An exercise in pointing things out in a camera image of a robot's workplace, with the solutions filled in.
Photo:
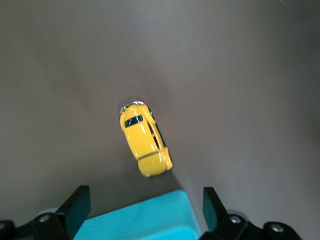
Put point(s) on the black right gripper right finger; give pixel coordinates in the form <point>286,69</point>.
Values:
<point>212,212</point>

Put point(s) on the yellow beetle toy car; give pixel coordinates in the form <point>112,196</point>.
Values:
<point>142,140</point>

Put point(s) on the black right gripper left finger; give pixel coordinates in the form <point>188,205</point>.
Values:
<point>72,212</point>

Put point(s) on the turquoise plastic bin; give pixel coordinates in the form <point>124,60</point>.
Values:
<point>150,220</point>

